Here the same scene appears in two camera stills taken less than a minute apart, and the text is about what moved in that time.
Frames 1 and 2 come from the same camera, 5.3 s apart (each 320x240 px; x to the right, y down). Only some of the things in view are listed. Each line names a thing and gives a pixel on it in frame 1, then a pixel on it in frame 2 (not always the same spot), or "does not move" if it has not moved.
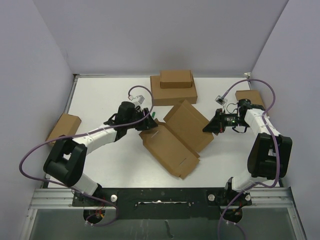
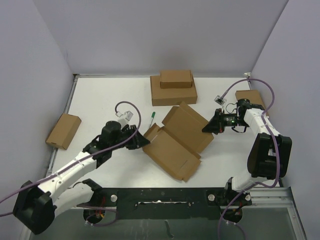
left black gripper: x=148 y=123 -> x=138 y=141
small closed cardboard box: x=175 y=79 does not move
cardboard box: x=177 y=139 does not move
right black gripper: x=217 y=125 does not move
